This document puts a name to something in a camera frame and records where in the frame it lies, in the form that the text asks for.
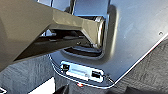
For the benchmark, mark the small red indicator light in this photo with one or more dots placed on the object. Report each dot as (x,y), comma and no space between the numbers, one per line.
(80,85)

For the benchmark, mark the white flat object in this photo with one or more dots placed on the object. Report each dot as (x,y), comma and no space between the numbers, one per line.
(45,87)

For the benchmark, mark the white box with blue middle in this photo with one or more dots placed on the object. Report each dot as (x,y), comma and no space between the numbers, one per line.
(80,71)

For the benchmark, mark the round silver base bolt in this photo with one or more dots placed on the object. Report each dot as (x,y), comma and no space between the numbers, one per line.
(160,33)

